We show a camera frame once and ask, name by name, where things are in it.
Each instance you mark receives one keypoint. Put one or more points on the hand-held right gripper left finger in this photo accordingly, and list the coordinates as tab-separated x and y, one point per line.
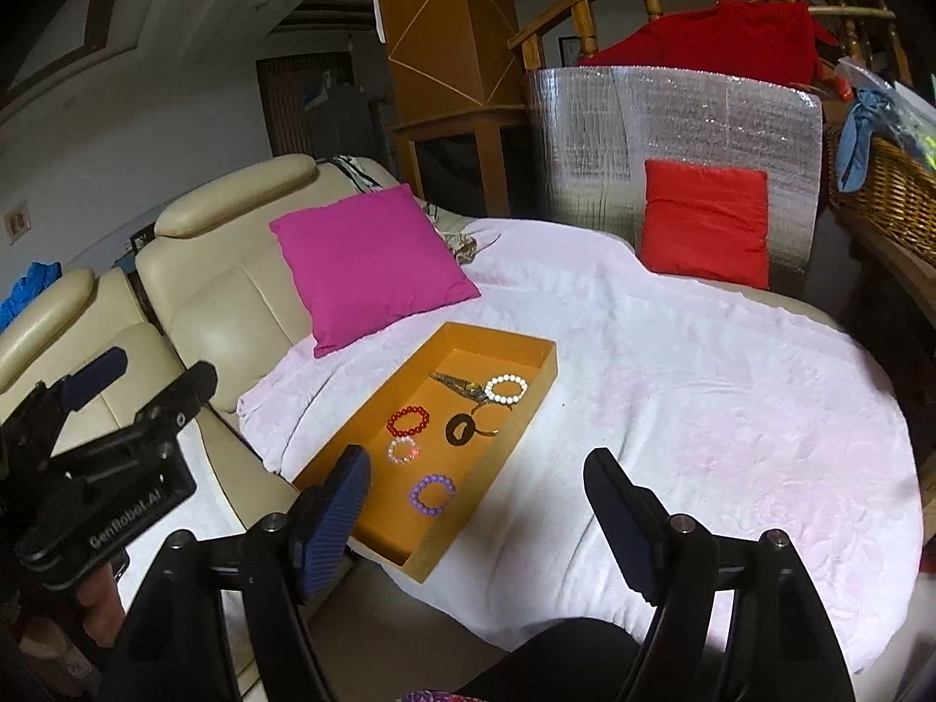
333	519

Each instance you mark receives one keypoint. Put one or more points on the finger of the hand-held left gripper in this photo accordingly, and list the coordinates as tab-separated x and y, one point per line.
95	376
183	395

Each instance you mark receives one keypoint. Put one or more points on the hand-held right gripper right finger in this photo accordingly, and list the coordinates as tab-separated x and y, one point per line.
621	519

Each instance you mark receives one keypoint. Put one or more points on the orange tray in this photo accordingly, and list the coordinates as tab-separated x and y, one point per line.
380	497

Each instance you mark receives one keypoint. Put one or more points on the person's left hand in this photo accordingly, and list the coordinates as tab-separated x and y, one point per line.
99	603

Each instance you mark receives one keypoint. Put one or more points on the beige leather sofa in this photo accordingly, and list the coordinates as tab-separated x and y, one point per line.
212	292

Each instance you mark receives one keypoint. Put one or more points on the bright blue garment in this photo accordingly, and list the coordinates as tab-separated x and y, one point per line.
25	289

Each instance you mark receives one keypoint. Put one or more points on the white pink blanket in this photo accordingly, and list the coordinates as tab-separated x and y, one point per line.
695	409

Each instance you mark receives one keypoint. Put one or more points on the person's dark trouser leg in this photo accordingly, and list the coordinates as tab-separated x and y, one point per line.
563	662

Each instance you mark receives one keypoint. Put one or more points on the magenta pillow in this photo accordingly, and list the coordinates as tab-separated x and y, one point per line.
373	263

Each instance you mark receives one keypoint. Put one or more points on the red pillow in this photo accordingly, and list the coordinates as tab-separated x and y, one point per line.
706	234

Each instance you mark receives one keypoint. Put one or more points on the patterned cloth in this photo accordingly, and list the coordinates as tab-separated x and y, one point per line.
461	243

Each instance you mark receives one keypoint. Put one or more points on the dark door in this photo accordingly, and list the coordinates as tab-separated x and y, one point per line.
307	106

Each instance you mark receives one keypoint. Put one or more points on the silver insulation mat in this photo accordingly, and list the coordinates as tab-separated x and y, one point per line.
585	131

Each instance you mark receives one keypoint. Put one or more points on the orange wooden cabinet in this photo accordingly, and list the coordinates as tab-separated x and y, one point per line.
446	51

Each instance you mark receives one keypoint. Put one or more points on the wicker basket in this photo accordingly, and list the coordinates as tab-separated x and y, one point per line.
885	175

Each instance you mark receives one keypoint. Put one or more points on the blue cloth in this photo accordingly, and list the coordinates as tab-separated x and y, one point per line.
859	131

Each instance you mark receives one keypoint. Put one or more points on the red cloth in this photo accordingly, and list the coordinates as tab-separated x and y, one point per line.
724	36

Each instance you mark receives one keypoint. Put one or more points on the wooden railing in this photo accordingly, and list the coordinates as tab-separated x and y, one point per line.
585	22

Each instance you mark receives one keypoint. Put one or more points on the wall switch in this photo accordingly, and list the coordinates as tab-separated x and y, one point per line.
16	221

